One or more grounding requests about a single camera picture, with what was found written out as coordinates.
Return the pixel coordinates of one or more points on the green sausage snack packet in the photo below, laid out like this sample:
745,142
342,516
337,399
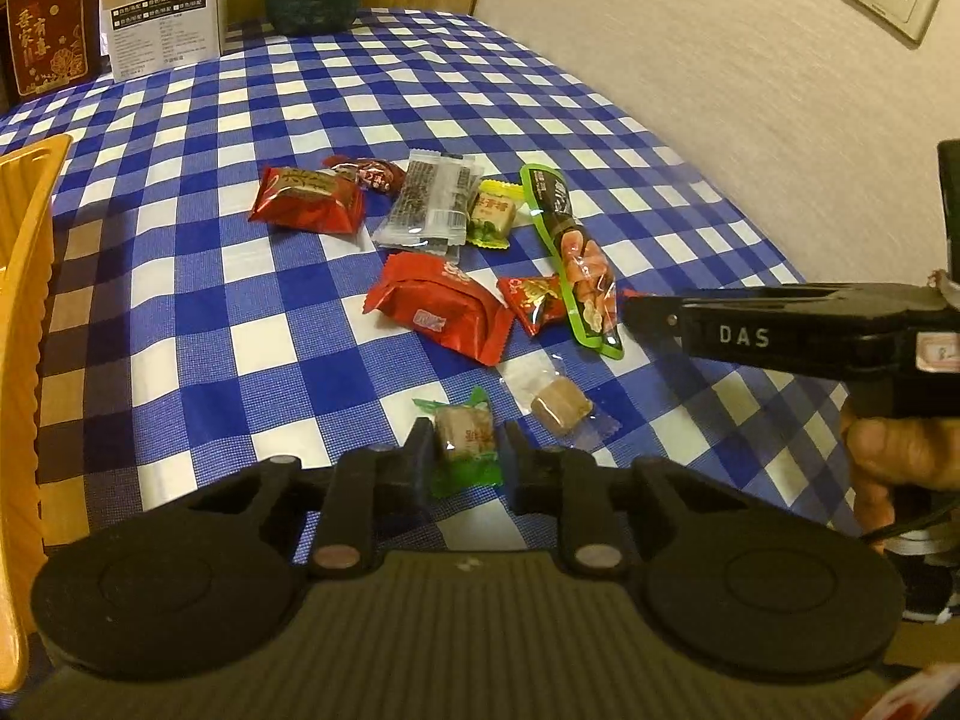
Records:
587,279

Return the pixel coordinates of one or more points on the blue white checkered tablecloth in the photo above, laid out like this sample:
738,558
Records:
186,340

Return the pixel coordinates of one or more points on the dark red gold gift box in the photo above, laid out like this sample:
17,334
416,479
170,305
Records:
54,44

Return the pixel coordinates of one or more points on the clear dark seaweed snack packet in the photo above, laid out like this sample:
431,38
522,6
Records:
431,202

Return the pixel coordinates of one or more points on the red gold snack packet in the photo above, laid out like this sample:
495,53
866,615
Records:
311,201

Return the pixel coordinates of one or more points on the yellow green wrapped candy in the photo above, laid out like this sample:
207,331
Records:
492,214

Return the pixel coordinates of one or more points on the white product box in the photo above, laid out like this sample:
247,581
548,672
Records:
145,36

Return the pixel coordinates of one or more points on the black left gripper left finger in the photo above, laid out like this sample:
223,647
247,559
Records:
372,494

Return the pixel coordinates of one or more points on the person's right hand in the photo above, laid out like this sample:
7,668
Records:
885,454

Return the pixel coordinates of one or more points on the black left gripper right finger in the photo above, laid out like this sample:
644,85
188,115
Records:
587,501

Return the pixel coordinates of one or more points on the large red snack packet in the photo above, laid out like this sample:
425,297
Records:
438,300

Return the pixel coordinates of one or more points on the orange plastic tray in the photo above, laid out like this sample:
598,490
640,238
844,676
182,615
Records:
29,176

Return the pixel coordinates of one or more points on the clear brown candy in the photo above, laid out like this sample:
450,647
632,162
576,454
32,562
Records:
541,386

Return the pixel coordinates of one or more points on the dark red small snack packet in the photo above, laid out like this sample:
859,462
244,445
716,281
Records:
376,175

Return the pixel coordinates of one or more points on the small red orange snack packet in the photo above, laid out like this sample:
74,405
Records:
537,302

